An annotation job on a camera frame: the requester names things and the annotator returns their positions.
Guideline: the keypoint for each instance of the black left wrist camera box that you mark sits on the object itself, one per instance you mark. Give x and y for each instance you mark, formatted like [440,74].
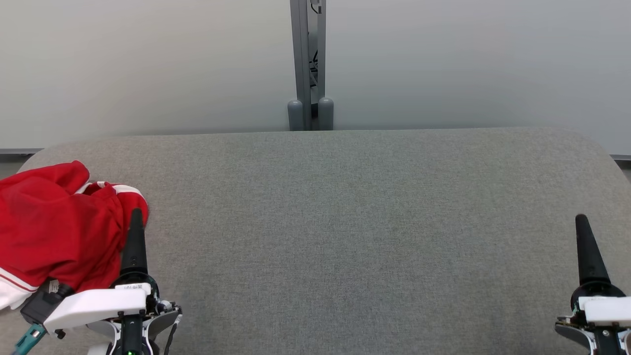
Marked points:
[42,303]

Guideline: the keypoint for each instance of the red white basketball jersey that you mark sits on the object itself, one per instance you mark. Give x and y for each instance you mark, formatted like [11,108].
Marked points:
[49,251]

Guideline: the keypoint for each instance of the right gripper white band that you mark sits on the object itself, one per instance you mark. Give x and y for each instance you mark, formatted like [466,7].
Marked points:
[609,310]

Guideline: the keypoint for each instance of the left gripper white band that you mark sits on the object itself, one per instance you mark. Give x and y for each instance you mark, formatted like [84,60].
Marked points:
[98,303]

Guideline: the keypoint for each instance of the grey cylindrical post foot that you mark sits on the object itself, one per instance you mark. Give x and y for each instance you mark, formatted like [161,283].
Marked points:
[295,116]
[326,113]

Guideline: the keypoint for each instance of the teal left camera connector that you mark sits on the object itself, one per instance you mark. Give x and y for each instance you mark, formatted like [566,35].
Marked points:
[29,339]

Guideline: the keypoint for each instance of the grey metal partition post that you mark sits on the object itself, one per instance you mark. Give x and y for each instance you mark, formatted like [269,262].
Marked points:
[308,49]

